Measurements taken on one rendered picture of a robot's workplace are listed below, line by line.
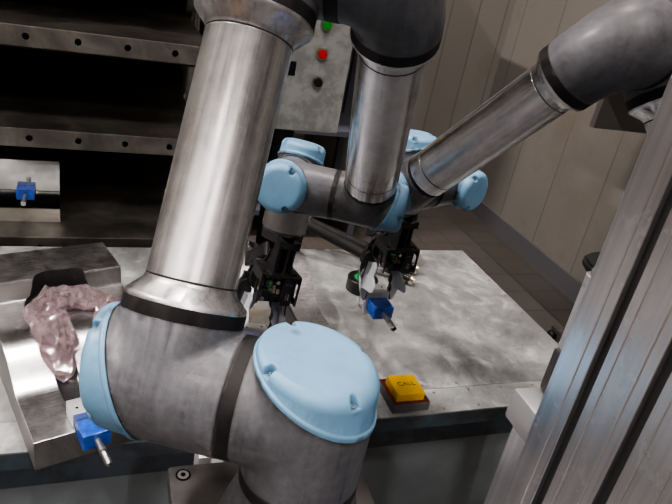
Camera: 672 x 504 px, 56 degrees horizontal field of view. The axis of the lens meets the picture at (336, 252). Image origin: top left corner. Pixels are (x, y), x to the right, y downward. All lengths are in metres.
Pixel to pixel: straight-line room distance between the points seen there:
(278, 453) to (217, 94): 0.32
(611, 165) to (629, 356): 3.31
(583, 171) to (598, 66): 3.05
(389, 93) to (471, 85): 3.96
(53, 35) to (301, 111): 0.68
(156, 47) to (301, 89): 0.43
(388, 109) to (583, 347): 0.38
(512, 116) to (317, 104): 1.10
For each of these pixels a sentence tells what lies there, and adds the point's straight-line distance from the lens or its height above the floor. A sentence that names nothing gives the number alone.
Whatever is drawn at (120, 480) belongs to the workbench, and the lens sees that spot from 1.29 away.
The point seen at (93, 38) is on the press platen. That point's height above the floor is 1.28.
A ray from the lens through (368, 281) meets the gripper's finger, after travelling 1.29.
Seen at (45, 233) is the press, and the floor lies 0.78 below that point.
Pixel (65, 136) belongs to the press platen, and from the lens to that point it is 1.80.
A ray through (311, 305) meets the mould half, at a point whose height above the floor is 0.88.
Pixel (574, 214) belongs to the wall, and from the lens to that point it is 3.92.
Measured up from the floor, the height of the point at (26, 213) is 0.81.
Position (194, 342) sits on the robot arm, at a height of 1.27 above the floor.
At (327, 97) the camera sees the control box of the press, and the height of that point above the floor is 1.18.
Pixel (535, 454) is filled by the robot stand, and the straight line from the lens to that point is 0.52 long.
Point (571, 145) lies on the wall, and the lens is 3.99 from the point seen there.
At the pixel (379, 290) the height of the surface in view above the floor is 0.96.
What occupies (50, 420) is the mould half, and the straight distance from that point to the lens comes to 1.12.
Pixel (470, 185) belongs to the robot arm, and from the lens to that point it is 1.11.
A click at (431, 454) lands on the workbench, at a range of 1.48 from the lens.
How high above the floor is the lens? 1.59
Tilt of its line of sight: 26 degrees down
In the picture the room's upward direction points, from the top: 11 degrees clockwise
